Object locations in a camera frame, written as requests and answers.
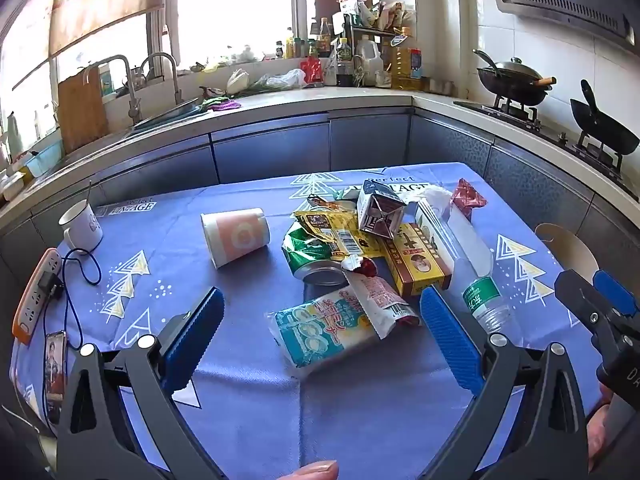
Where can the black wok with lid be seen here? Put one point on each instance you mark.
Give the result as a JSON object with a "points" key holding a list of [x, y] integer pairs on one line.
{"points": [[510, 77]]}

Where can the teal white soft packet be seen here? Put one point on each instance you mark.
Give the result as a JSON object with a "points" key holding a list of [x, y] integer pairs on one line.
{"points": [[315, 330]]}

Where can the small wrapper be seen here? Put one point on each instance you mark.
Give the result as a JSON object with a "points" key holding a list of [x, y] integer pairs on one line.
{"points": [[325, 202]]}

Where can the white pink sachet wrapper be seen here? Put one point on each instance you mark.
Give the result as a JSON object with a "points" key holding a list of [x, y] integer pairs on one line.
{"points": [[382, 302]]}

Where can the black charger plug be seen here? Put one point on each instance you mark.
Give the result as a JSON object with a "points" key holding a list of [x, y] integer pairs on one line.
{"points": [[50, 285]]}

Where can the smartphone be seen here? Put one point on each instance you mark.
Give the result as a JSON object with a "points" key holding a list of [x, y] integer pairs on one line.
{"points": [[55, 375]]}

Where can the small red jelly cup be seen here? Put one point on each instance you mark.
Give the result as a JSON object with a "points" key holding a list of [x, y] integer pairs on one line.
{"points": [[367, 266]]}

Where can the gas stove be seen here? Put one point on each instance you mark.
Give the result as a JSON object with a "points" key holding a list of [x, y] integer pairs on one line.
{"points": [[530, 115]]}

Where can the row of seasoning bottles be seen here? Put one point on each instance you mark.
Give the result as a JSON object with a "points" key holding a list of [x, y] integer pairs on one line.
{"points": [[300, 47]]}

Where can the red bag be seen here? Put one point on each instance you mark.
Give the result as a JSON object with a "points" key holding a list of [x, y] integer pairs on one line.
{"points": [[312, 71]]}

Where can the white plastic jug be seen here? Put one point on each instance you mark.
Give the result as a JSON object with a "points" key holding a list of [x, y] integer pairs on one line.
{"points": [[369, 62]]}

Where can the grey kitchen cabinet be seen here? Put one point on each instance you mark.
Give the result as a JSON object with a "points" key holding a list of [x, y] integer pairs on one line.
{"points": [[270, 150]]}

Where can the tall metal faucet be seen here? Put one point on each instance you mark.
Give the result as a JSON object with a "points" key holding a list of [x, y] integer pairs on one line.
{"points": [[175, 80], [134, 105]]}

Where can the yellow cardboard box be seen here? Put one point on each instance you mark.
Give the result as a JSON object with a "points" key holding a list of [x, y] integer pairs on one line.
{"points": [[415, 260]]}

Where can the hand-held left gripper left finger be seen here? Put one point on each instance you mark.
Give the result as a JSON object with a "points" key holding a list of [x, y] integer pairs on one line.
{"points": [[195, 340]]}

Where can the metal spoon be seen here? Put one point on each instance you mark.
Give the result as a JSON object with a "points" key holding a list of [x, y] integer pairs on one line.
{"points": [[88, 192]]}

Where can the purple cloth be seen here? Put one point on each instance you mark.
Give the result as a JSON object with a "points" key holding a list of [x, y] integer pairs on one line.
{"points": [[222, 105]]}

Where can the pink white paper cup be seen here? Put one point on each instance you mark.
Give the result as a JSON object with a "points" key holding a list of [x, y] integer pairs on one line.
{"points": [[235, 237]]}

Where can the small grey white carton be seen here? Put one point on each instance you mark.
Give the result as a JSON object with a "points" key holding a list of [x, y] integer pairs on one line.
{"points": [[380, 210]]}

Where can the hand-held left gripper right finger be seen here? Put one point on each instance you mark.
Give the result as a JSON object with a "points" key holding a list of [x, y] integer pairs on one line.
{"points": [[450, 340]]}

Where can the clear plastic bottle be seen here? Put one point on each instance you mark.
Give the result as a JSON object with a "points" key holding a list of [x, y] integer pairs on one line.
{"points": [[470, 260]]}

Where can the crushed green can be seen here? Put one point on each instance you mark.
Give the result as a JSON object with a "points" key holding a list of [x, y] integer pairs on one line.
{"points": [[310, 255]]}

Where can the clear plastic bag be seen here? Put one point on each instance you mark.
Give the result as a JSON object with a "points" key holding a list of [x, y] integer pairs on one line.
{"points": [[282, 80]]}

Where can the black frying pan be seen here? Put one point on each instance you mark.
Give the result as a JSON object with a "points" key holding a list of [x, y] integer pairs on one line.
{"points": [[605, 125]]}

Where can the white mug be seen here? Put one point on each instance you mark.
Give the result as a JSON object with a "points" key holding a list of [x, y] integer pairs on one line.
{"points": [[82, 235]]}

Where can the black rack with packets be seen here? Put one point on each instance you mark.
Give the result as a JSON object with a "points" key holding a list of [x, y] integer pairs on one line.
{"points": [[375, 12]]}

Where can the yellow snack wrapper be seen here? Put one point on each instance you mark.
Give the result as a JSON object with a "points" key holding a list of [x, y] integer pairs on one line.
{"points": [[345, 237]]}

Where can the teal basin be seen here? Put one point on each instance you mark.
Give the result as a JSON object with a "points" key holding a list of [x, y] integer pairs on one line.
{"points": [[45, 160]]}

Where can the person's left hand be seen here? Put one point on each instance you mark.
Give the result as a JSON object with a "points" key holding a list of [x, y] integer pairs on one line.
{"points": [[315, 471]]}

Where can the yellow cooking oil bottle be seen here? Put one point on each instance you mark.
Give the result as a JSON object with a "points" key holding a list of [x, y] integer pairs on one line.
{"points": [[407, 65]]}

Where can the metal ladle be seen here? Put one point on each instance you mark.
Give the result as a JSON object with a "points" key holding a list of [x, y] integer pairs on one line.
{"points": [[485, 60]]}

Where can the blue printed tablecloth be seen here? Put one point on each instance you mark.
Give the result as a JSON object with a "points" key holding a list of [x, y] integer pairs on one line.
{"points": [[300, 410]]}

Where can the red snack wrapper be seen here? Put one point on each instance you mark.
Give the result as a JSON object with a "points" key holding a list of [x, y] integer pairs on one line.
{"points": [[467, 197]]}

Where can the beige round bin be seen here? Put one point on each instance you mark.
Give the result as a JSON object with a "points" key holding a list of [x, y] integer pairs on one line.
{"points": [[567, 250]]}

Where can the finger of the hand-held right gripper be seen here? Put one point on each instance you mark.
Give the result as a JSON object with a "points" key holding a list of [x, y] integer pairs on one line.
{"points": [[577, 295], [615, 292]]}

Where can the person's right hand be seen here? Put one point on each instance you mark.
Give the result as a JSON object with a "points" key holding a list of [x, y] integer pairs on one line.
{"points": [[597, 435]]}

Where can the orange white power strip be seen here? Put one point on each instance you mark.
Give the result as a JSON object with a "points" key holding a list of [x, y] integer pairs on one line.
{"points": [[30, 305]]}

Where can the dark sauce bottle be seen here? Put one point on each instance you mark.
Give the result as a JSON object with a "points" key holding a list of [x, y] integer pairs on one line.
{"points": [[344, 65]]}

